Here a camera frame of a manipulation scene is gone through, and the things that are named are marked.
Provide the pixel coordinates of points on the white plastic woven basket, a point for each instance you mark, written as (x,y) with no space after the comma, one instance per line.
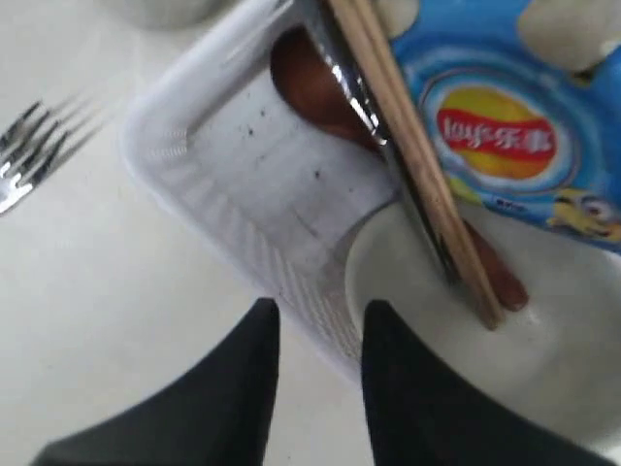
(215,145)

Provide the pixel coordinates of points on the silver metal fork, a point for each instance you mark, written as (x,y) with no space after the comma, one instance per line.
(41,139)

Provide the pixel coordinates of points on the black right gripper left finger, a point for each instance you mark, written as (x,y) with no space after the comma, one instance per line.
(218,413)

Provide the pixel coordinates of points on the silver table knife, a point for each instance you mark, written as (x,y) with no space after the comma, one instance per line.
(321,25)

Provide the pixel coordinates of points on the speckled ceramic bowl with flowers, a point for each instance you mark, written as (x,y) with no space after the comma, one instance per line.
(556,361)

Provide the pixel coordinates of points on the brown wooden spoon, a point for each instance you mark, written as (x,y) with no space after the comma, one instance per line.
(305,83)

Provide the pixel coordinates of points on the blue chips bag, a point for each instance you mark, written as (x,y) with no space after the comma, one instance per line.
(522,102)

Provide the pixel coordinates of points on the wooden chopstick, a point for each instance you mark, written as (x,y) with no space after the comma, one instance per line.
(459,245)
(402,73)

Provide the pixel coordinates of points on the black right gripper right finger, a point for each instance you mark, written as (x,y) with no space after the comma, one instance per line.
(421,412)

